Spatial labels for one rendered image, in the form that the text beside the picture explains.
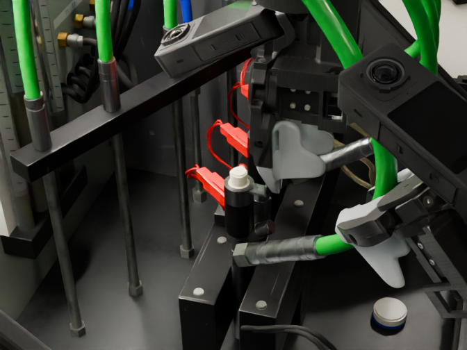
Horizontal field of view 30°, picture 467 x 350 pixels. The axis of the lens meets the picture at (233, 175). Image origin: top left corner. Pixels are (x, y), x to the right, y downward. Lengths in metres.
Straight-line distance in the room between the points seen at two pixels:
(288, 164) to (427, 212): 0.28
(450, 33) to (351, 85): 0.82
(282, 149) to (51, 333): 0.43
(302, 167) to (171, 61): 0.14
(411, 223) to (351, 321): 0.56
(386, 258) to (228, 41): 0.23
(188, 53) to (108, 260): 0.47
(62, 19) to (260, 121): 0.41
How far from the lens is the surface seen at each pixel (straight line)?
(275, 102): 0.70
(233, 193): 0.80
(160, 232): 1.16
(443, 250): 0.49
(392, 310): 1.05
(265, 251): 0.69
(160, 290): 1.08
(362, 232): 0.52
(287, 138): 0.73
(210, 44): 0.71
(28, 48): 0.81
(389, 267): 0.58
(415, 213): 0.49
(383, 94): 0.49
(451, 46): 1.28
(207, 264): 0.90
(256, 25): 0.69
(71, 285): 0.99
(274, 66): 0.69
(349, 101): 0.50
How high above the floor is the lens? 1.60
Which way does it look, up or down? 38 degrees down
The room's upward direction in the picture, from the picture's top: 1 degrees counter-clockwise
